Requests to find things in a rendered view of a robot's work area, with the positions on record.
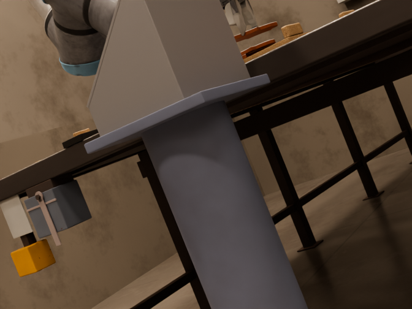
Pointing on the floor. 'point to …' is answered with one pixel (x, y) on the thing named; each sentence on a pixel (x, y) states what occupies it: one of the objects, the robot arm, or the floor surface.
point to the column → (216, 199)
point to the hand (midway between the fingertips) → (251, 30)
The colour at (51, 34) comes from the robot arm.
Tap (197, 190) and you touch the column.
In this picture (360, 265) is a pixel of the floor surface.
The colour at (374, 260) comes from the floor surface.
